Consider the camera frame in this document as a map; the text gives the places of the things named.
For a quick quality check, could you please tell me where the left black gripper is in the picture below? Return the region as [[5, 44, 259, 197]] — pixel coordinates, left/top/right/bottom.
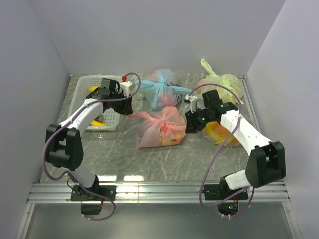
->
[[110, 90, 133, 115]]

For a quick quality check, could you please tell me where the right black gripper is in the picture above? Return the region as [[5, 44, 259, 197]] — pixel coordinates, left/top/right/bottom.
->
[[185, 107, 215, 134]]

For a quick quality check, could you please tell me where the pink plastic bag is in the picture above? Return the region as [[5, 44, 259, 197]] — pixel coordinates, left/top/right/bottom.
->
[[129, 107, 186, 148]]

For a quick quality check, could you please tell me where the single yellow banana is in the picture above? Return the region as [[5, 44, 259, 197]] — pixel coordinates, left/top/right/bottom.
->
[[88, 86, 100, 93]]

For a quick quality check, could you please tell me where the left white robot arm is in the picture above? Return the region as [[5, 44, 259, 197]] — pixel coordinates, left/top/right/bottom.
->
[[42, 76, 135, 201]]

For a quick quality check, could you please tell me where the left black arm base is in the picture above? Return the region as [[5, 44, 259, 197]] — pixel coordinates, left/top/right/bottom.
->
[[70, 185, 117, 216]]

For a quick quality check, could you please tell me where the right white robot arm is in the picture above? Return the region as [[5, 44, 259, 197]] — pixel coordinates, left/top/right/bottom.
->
[[185, 90, 286, 199]]

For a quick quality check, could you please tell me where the clear bag of fruits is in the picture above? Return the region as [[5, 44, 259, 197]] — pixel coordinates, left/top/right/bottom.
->
[[201, 121, 241, 147]]

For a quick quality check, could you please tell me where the blue tied plastic bag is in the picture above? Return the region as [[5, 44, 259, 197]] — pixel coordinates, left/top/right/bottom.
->
[[140, 69, 192, 111]]

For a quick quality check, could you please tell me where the green tied plastic bag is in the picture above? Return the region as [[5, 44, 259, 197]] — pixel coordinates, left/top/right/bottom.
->
[[195, 59, 244, 105]]

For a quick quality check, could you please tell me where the white plastic basket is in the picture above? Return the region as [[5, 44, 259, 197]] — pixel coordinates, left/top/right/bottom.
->
[[60, 75, 122, 131]]

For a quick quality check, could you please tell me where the small yellow mango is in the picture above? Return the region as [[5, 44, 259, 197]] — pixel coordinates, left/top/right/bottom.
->
[[90, 120, 107, 126]]

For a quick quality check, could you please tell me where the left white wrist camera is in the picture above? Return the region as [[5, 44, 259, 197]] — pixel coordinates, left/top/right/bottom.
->
[[120, 81, 136, 97]]

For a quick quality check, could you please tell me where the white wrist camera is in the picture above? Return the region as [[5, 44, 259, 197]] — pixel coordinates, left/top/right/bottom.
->
[[120, 81, 136, 97], [184, 95, 198, 113]]

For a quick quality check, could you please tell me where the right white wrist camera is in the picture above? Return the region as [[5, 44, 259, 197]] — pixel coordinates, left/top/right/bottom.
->
[[184, 95, 198, 113]]

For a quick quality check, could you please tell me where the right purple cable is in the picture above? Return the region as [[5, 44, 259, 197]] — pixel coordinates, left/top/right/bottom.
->
[[198, 83, 255, 219]]

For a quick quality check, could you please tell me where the purple cable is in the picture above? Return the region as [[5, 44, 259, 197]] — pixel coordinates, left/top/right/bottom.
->
[[42, 72, 142, 221], [198, 83, 255, 219]]

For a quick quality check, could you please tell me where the aluminium mounting rail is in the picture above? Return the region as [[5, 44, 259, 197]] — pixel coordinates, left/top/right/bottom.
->
[[27, 181, 290, 204]]

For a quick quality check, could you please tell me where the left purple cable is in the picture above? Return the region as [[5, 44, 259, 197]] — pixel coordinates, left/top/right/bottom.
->
[[42, 72, 142, 221]]

